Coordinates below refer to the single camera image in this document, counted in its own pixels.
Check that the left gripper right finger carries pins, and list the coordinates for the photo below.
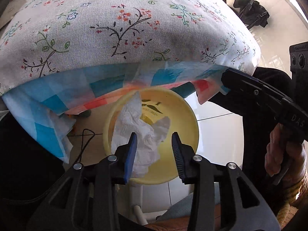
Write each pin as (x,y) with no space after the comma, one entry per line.
(183,155)

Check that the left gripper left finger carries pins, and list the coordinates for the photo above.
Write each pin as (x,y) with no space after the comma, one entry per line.
(125,160)

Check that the white tissue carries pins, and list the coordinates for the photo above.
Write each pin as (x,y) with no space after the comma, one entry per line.
(149,137)

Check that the yellow trash bin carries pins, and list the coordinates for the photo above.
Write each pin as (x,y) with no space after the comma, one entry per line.
(154,114)

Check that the person's right hand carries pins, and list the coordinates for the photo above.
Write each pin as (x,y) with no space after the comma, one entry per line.
(280,145)

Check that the blue checkered under tablecloth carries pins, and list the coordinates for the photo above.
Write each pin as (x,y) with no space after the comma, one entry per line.
(42,106)

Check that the black folding chair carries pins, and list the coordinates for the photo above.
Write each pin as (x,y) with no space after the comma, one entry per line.
(252,13)

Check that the floral white tablecloth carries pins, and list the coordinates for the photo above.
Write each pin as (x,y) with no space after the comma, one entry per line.
(51,36)

